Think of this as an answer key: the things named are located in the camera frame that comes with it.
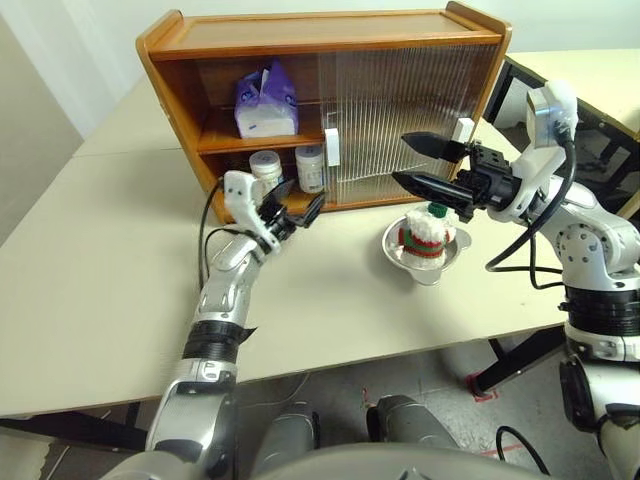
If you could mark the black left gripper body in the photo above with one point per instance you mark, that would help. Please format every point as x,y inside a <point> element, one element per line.
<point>280,222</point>

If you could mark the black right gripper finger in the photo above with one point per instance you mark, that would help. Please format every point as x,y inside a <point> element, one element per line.
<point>430,144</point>
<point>430,189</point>

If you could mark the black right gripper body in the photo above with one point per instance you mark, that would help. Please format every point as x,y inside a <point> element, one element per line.
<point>492,185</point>

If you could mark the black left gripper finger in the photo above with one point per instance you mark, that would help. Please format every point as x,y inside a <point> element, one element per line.
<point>280,196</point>
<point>310,212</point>

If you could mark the ribbed glass sliding door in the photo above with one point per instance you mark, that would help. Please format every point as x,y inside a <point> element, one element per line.
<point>464,127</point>
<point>331,147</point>

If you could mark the round metal bowl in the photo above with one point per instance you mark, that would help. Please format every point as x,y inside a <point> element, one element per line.
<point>425,275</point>

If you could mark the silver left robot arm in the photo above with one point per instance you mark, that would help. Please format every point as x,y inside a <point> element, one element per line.
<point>225,295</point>

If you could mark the brown wooden cabinet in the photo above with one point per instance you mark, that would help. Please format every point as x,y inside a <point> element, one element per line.
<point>300,30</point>

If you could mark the white plastic bottle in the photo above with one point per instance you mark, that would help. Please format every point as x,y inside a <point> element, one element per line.
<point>267,167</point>
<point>309,167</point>

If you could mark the purple white tissue pack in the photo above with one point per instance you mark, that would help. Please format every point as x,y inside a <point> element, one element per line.
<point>265,110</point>

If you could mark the black table leg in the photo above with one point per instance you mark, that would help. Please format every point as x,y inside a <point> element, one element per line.
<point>520,362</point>
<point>75,427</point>

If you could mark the grey rounded robot thigh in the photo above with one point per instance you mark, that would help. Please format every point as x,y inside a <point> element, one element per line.
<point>410,422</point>
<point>287,440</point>

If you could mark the silver robot torso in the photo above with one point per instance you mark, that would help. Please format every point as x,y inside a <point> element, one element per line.
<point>350,465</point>

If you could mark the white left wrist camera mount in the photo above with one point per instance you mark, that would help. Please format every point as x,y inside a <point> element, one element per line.
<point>240,195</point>

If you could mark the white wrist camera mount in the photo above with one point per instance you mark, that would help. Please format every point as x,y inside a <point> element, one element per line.
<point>540,165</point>
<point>240,195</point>

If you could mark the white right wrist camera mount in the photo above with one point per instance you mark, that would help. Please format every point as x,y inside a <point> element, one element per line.
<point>540,165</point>

